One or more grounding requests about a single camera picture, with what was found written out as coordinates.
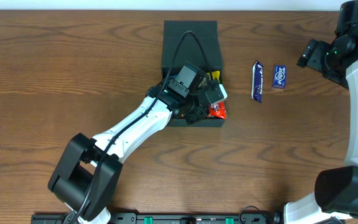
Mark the red snack bag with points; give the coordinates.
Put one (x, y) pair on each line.
(217, 110)

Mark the black open gift box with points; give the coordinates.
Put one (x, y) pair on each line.
(194, 42)

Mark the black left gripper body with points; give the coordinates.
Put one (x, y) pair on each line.
(213, 94)

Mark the blue Oreo cookie pack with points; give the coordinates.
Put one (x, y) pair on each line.
(185, 74)

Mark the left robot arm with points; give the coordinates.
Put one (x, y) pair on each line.
(87, 173)

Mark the Dairy Milk chocolate bar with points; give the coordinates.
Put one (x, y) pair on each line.
(257, 81)

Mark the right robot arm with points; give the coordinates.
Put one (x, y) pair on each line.
(335, 195)

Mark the blue Eclipse mint box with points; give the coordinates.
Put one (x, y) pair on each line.
(279, 76)

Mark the yellow Hershey's Kisses bag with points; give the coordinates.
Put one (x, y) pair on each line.
(212, 78)

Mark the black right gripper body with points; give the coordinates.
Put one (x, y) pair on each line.
(313, 58)

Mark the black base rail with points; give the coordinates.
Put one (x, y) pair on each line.
(253, 217)

